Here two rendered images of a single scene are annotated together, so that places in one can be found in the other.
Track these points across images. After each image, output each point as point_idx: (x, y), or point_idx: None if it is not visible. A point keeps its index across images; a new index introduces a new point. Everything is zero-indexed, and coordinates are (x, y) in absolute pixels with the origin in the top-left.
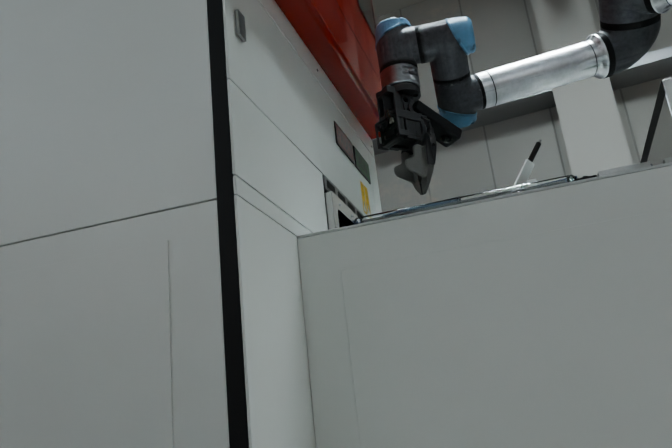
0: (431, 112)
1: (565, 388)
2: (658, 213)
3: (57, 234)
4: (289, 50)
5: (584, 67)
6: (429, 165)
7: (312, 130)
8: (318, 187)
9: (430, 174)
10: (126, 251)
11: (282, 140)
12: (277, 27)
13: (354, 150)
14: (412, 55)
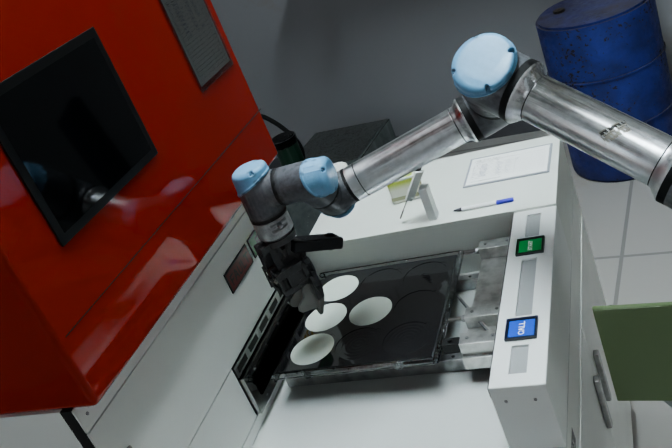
0: (310, 245)
1: None
2: None
3: None
4: (166, 336)
5: (453, 148)
6: (319, 300)
7: (211, 353)
8: (233, 393)
9: (322, 304)
10: None
11: (195, 445)
12: (150, 349)
13: (249, 244)
14: (277, 207)
